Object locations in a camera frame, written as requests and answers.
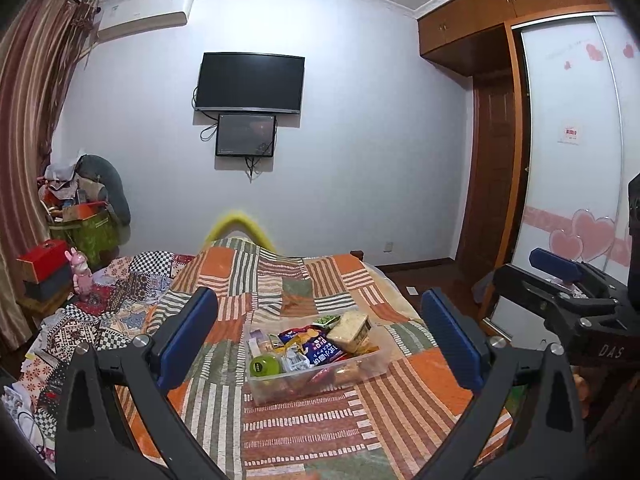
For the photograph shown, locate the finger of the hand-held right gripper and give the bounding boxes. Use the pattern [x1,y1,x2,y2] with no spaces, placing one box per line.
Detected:
[529,247,631,301]
[492,264,621,333]

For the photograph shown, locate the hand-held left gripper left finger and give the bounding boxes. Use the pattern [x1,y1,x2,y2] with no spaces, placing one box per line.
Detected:
[55,286,241,480]

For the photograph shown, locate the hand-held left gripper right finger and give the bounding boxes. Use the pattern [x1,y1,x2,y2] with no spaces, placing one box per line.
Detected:
[412,287,588,480]

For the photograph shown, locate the yellow pastry snack bag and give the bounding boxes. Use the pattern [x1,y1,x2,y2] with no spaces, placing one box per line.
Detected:
[325,310,373,353]

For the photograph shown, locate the clear plastic container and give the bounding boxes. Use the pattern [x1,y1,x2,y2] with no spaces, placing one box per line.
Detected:
[242,310,396,407]

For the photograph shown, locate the person's right hand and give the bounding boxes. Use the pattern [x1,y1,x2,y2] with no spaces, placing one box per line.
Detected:
[571,366,593,406]

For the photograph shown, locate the grey cloth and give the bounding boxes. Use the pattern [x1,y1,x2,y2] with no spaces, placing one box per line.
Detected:
[472,272,496,306]

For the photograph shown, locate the purple white snack packet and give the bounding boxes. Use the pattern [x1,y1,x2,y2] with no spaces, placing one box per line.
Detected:
[247,329,273,356]

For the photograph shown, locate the checkered floral quilt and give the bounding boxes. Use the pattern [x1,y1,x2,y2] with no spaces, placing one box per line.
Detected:
[0,250,201,461]

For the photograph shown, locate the silver white snack packet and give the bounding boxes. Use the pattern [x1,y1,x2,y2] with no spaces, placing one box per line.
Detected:
[282,347,308,373]

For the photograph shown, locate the wooden door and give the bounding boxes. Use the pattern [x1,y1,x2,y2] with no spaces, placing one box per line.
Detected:
[456,72,518,281]

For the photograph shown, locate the pink rabbit toy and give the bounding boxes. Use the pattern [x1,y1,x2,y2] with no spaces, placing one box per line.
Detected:
[66,247,93,301]

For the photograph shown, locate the yellow foam tube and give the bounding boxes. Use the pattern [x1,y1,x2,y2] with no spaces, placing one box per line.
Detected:
[202,208,278,253]

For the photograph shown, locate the blue snack packet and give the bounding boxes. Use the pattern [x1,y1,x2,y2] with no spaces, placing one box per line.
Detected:
[277,327,346,368]

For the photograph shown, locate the red snack packet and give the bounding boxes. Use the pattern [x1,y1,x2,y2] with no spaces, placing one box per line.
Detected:
[287,366,351,391]

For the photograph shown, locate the green storage box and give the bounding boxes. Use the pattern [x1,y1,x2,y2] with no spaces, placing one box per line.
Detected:
[48,208,121,268]

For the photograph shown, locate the grey box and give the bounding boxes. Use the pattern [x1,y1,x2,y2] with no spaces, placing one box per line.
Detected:
[22,262,76,301]

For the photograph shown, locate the wooden nightstand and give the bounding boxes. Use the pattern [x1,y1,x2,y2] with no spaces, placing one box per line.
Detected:
[15,290,76,351]

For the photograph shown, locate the orange striped patchwork blanket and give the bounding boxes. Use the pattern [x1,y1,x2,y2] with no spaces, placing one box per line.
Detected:
[115,237,516,480]

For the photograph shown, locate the red box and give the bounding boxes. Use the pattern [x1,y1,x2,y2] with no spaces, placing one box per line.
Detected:
[16,240,71,283]

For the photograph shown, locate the orange cardboard box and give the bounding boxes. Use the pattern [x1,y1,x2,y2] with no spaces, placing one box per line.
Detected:
[47,200,108,223]

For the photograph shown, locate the grey pillow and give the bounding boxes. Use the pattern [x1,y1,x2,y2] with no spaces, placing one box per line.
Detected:
[75,154,132,228]

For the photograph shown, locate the white heart sliding door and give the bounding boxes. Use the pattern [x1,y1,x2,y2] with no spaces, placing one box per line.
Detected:
[487,12,640,341]

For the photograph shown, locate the pile of clothes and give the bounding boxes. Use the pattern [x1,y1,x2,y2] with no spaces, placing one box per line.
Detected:
[37,157,108,211]

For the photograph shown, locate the wooden wardrobe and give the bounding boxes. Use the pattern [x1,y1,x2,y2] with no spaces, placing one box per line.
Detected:
[416,0,640,341]

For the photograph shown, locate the striped brown curtain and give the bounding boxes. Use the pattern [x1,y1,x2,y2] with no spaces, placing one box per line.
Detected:
[0,0,98,356]

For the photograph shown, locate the white air conditioner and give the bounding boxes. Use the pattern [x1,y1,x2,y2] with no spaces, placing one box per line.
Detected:
[95,0,195,42]

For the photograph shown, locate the small wall monitor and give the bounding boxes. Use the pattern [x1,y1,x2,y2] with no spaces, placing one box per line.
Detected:
[215,113,277,158]

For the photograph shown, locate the black wall television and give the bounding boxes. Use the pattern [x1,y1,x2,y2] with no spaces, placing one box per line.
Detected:
[194,51,306,115]

